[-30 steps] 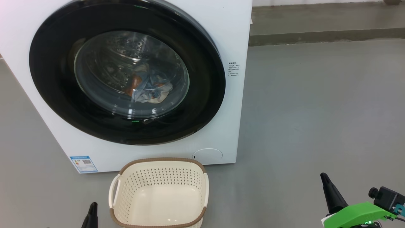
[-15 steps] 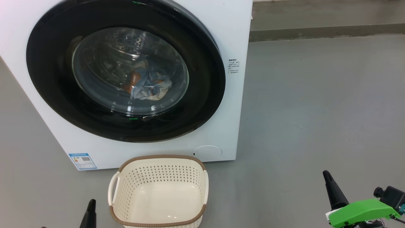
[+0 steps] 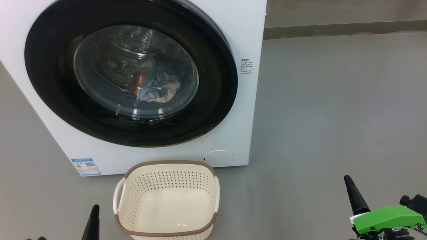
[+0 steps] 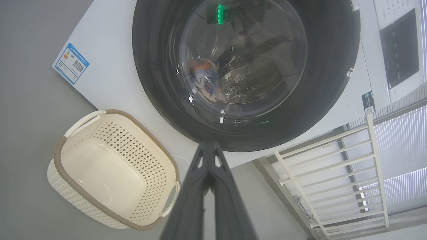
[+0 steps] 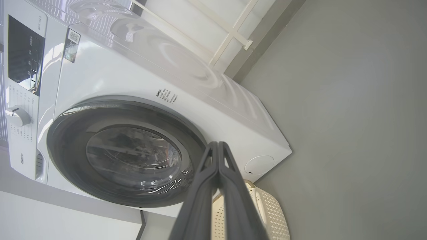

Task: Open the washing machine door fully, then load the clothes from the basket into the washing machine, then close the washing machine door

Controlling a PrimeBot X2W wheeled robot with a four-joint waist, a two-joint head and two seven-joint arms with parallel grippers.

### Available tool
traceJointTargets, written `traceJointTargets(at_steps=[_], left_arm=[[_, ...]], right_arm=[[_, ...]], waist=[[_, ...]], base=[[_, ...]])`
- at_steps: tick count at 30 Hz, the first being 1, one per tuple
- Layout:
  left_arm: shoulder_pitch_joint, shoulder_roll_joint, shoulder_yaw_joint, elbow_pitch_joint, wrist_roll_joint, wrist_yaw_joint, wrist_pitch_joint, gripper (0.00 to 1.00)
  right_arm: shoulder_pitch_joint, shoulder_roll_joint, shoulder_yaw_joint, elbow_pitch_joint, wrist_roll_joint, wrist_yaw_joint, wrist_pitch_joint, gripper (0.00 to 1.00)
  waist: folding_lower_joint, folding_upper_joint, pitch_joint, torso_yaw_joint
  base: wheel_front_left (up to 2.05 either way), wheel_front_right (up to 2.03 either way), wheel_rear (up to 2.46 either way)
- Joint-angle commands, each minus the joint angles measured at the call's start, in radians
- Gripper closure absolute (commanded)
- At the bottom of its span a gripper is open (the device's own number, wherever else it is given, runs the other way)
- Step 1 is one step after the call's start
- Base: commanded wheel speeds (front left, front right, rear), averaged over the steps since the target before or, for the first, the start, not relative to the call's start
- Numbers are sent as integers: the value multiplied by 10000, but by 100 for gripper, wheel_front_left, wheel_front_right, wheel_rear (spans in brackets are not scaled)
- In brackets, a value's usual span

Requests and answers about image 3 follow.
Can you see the white front-load washing machine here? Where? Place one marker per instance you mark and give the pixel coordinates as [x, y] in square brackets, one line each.
[240, 126]

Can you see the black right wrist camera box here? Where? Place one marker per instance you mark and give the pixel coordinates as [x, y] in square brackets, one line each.
[417, 203]

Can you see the blue energy label sticker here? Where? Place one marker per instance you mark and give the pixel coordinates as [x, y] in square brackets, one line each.
[86, 167]

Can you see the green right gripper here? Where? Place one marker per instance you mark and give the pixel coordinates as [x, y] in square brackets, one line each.
[387, 220]

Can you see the blue patterned garment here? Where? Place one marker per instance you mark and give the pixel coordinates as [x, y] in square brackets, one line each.
[156, 80]

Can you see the cream garment with orange print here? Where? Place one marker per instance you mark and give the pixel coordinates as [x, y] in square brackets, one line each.
[166, 96]

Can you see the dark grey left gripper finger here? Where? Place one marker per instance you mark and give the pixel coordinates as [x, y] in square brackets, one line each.
[92, 226]

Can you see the washing machine round door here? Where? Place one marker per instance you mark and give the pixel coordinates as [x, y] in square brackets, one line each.
[46, 83]

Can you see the cream perforated laundry basket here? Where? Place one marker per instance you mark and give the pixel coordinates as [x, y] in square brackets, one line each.
[166, 206]

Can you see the steel washing machine drum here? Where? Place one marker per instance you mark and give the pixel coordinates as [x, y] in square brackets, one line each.
[110, 56]

